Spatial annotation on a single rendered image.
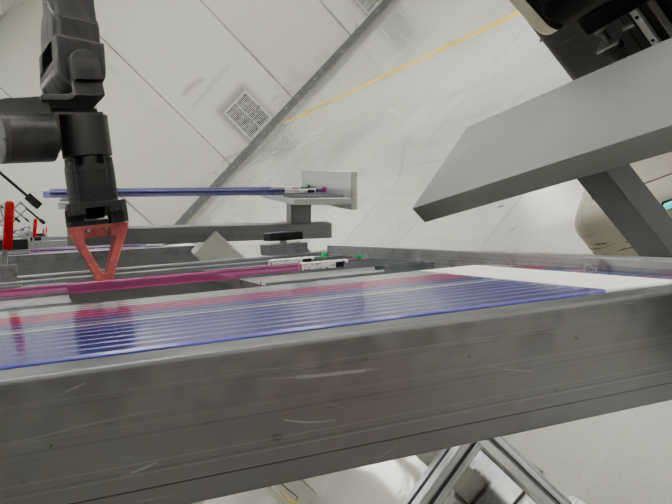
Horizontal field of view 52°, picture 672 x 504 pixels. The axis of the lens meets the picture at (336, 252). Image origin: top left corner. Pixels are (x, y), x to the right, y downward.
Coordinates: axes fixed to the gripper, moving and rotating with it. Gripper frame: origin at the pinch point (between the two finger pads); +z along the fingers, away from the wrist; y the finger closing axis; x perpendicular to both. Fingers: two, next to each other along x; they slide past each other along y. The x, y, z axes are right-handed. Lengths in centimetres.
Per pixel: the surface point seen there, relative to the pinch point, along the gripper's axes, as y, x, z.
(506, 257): 36.1, 32.6, 0.5
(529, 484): -10, 67, 47
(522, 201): -106, 146, 1
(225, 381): 60, 1, 1
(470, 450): -10, 56, 38
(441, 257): 24.8, 32.6, 0.9
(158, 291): -8.0, 7.3, 3.4
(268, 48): -749, 277, -207
